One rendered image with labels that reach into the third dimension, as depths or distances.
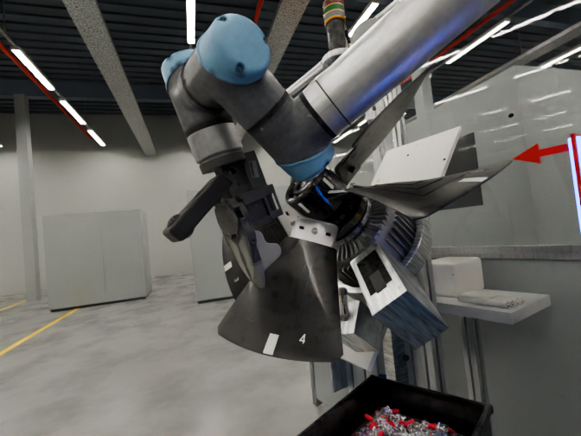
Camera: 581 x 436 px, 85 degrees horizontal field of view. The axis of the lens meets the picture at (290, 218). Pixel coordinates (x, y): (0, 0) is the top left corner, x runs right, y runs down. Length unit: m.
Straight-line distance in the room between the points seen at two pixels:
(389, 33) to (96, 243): 7.57
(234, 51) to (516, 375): 1.28
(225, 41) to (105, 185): 12.82
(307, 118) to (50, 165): 13.43
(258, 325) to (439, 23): 0.49
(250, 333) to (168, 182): 12.40
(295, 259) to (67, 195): 12.94
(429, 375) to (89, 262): 7.30
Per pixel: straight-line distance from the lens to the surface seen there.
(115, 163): 13.25
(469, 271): 1.20
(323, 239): 0.65
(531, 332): 1.31
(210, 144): 0.48
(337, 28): 0.75
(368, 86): 0.42
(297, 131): 0.42
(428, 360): 1.03
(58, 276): 8.02
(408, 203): 0.45
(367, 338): 0.68
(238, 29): 0.41
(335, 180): 0.68
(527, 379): 1.37
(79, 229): 7.88
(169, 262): 12.71
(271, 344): 0.54
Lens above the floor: 1.12
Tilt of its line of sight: 3 degrees up
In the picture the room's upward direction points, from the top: 6 degrees counter-clockwise
